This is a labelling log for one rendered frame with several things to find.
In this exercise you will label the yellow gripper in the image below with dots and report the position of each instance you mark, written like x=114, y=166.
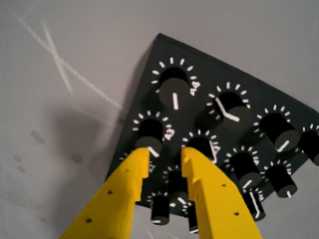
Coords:
x=220, y=210

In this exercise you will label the black knob box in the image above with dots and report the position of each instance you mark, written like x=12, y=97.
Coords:
x=215, y=103

